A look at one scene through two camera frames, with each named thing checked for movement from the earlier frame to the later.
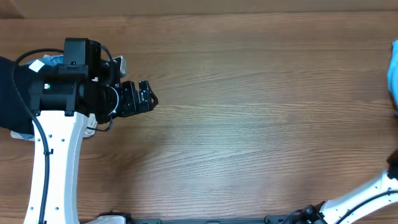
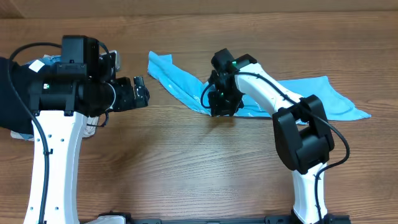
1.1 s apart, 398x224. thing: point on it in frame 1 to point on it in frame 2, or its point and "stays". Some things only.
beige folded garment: x=89 y=132 stays
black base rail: x=271 y=219 stays
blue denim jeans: x=51 y=60 stays
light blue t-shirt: x=392 y=74 to x=334 y=105
